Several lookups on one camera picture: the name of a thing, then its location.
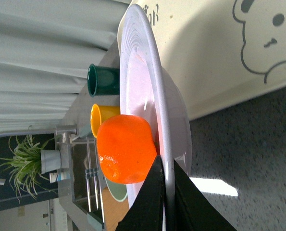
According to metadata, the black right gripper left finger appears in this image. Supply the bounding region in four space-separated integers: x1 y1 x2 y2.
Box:
116 156 165 231

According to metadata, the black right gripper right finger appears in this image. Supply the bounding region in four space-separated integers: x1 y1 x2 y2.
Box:
174 161 235 231

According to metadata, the orange fruit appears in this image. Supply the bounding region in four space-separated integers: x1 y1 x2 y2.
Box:
97 115 157 184

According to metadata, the white ribbed plate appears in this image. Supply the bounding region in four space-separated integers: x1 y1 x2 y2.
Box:
118 4 192 231

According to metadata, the wooden cutting board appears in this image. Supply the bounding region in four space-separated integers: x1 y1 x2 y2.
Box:
102 187 129 231

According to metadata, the light green bowl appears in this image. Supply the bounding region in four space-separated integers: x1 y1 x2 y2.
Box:
105 178 127 202

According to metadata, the yellow mug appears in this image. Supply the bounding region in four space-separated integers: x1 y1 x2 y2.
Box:
90 104 120 138

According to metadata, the potted green plant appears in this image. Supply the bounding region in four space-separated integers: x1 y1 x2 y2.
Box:
0 135 56 202

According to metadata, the dark green mug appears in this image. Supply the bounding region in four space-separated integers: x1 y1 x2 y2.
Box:
87 64 120 97

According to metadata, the cream bear serving tray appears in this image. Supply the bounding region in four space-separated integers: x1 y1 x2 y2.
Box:
128 0 286 119

